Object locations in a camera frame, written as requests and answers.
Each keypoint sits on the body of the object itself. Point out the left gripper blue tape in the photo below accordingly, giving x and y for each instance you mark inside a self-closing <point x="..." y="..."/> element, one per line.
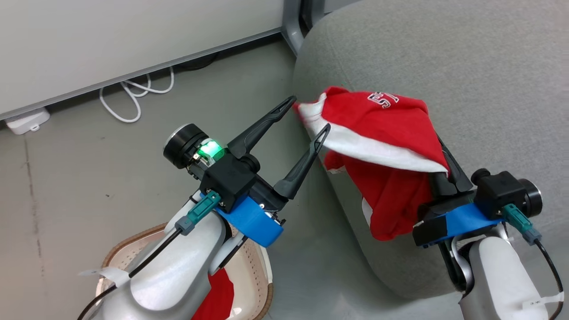
<point x="253" y="220"/>

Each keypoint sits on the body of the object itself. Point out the right gripper blue tape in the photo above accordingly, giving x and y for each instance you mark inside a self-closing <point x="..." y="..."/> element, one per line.
<point x="466" y="220"/>

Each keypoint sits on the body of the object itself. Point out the red white printed shirt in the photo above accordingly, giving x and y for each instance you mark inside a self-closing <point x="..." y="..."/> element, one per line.
<point x="382" y="120"/>

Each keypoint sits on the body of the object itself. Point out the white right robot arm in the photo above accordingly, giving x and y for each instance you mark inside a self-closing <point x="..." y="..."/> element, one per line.
<point x="498" y="280"/>

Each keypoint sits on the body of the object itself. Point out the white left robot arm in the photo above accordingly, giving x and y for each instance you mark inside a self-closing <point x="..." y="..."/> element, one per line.
<point x="178" y="271"/>

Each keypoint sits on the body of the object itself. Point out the beige perforated laundry basket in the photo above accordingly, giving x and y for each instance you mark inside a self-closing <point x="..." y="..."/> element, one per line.
<point x="251" y="275"/>

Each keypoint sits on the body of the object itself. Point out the grey fabric sofa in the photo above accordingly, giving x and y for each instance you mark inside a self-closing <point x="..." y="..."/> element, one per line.
<point x="489" y="80"/>

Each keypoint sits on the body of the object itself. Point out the plain red garment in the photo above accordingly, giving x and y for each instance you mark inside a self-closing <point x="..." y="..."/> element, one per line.
<point x="218" y="300"/>

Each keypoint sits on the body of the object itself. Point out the white power adapter box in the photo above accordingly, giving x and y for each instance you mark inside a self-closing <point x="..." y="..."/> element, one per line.
<point x="27" y="121"/>

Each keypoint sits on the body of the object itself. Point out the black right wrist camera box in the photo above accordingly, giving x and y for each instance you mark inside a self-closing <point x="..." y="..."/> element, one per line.
<point x="500" y="191"/>

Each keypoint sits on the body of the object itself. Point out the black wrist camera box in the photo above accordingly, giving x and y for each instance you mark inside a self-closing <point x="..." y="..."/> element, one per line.
<point x="229" y="180"/>
<point x="500" y="191"/>

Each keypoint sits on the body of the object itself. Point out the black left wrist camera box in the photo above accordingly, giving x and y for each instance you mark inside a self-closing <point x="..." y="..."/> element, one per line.
<point x="229" y="180"/>

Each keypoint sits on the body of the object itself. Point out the grey metal post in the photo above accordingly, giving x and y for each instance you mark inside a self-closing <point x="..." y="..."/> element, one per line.
<point x="293" y="26"/>

